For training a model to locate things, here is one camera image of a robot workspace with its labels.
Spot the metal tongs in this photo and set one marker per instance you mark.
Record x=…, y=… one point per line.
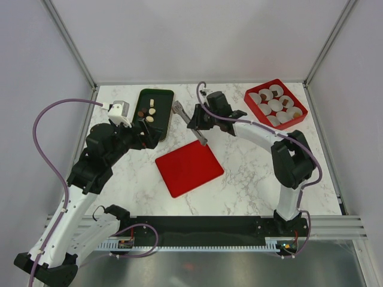
x=178, y=109

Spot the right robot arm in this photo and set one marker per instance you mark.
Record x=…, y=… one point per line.
x=294, y=165

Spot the red box lid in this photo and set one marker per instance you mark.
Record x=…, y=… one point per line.
x=188, y=167

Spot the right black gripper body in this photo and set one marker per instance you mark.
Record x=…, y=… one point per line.
x=203, y=121

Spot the white heart chocolate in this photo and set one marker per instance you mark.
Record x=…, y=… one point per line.
x=152, y=111

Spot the dark green tray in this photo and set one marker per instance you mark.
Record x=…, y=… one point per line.
x=163, y=100

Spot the beige oval chocolate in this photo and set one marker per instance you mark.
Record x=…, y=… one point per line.
x=150, y=118

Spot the red chocolate box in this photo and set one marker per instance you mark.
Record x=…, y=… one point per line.
x=271, y=112

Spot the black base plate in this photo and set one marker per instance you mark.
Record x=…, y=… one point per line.
x=220, y=230

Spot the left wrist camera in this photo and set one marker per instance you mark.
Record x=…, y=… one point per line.
x=118, y=113

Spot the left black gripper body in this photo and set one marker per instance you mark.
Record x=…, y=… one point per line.
x=127, y=139

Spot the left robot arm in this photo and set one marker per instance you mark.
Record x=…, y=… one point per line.
x=56, y=258

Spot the white cable duct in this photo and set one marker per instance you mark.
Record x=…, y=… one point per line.
x=270, y=245

